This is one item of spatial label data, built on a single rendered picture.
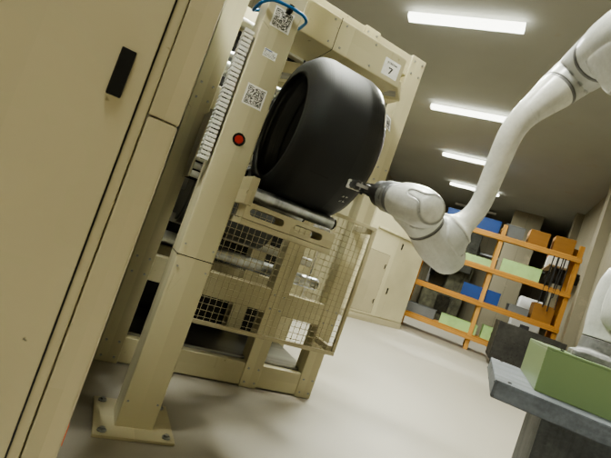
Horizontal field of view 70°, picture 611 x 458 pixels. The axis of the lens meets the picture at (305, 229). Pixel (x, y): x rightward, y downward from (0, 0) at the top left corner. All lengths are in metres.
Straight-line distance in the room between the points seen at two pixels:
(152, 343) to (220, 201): 0.54
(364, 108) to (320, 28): 0.61
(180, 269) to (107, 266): 0.81
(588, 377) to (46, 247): 1.11
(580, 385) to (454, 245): 0.41
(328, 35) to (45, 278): 1.62
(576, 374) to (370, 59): 1.53
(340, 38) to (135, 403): 1.66
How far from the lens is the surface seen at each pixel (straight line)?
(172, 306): 1.58
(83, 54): 0.76
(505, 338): 7.59
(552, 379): 1.20
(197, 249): 1.55
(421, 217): 1.07
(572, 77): 1.30
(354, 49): 2.12
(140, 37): 0.77
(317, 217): 1.60
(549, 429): 1.25
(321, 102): 1.50
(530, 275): 8.82
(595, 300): 1.34
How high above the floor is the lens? 0.79
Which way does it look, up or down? 2 degrees up
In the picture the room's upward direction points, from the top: 20 degrees clockwise
